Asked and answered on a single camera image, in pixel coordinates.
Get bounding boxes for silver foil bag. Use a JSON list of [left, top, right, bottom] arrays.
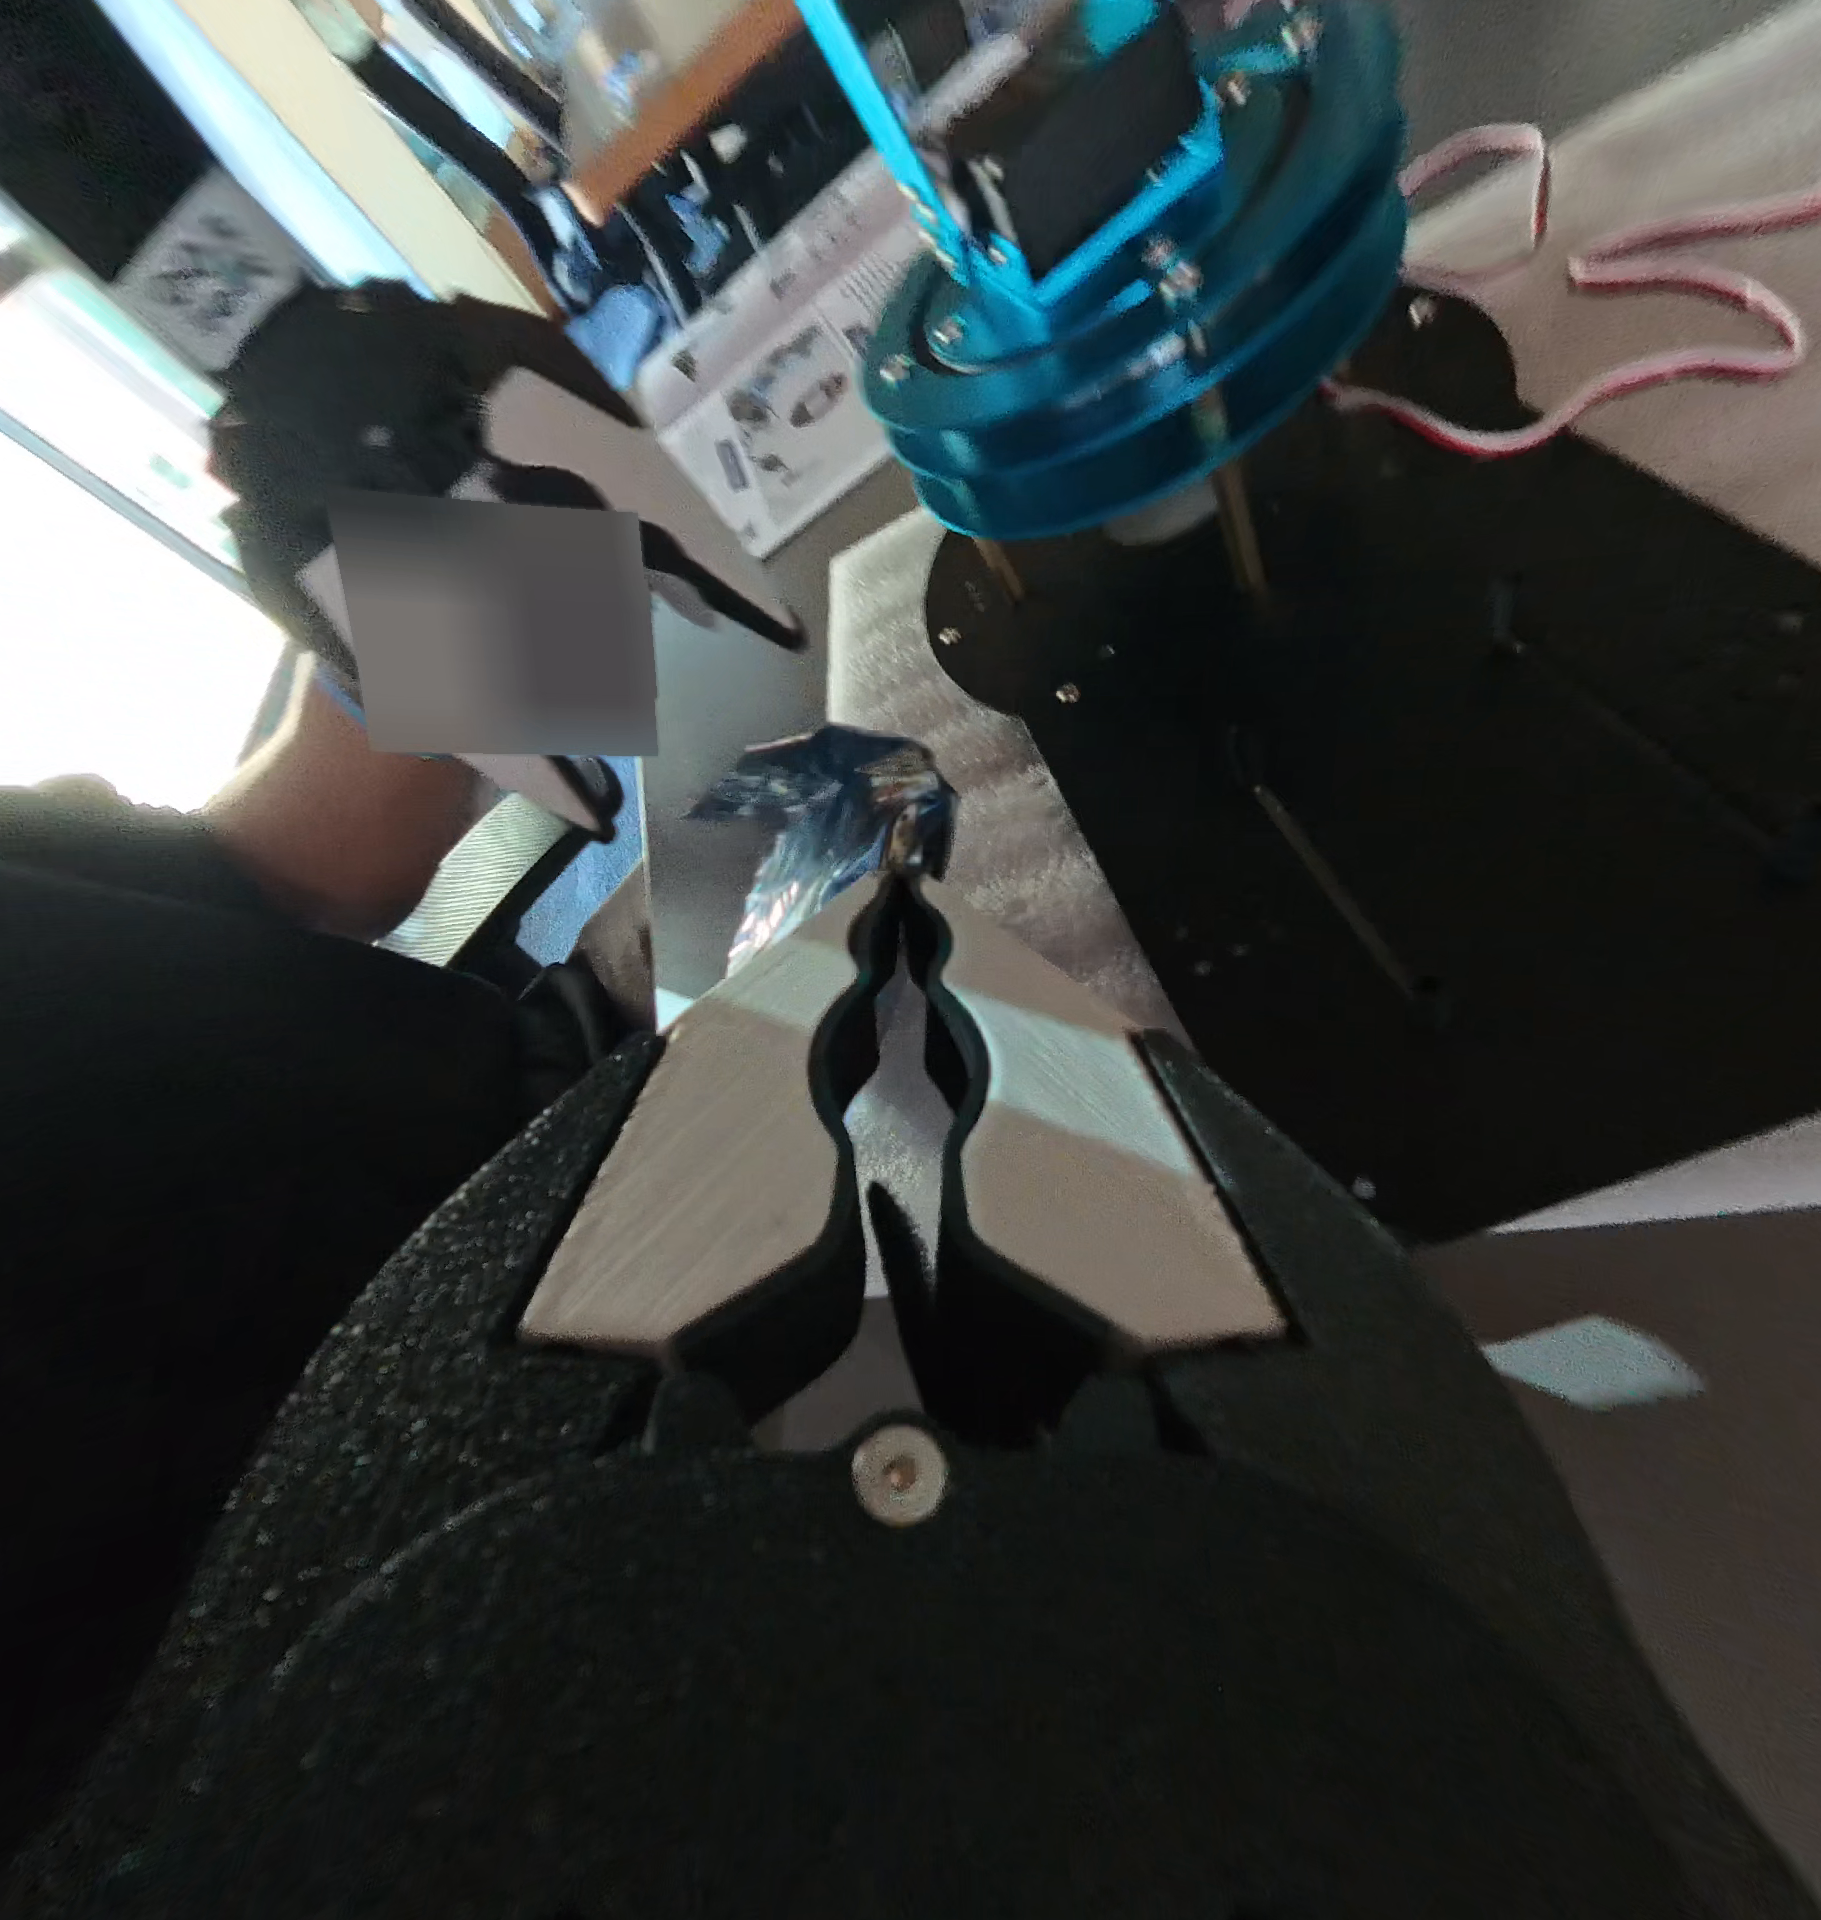
[[681, 725, 959, 992]]

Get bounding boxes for grey mesh chair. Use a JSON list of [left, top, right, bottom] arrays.
[[386, 781, 650, 992]]

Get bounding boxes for person's left forearm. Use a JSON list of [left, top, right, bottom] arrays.
[[198, 661, 499, 940]]

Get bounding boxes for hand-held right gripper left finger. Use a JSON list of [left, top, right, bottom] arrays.
[[517, 885, 900, 1370]]

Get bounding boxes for clear plastic strip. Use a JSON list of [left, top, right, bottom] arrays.
[[1482, 1319, 1708, 1413]]

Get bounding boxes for printed instruction manual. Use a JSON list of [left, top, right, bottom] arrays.
[[655, 151, 942, 560]]

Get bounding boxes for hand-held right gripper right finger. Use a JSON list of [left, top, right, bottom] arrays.
[[904, 885, 1292, 1360]]

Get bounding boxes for servo cable bundle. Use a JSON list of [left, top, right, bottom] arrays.
[[1322, 126, 1813, 467]]

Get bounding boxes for brown wooden table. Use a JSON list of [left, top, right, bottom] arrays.
[[565, 0, 807, 228]]

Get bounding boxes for large glass window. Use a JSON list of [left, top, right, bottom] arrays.
[[0, 151, 305, 813]]

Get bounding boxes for person's black clothing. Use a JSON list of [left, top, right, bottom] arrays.
[[0, 781, 657, 1920]]

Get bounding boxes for white foam sheet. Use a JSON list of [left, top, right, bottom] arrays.
[[821, 0, 1821, 1248]]

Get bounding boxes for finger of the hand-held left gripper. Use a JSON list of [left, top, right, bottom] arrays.
[[468, 373, 811, 650], [643, 561, 793, 650]]

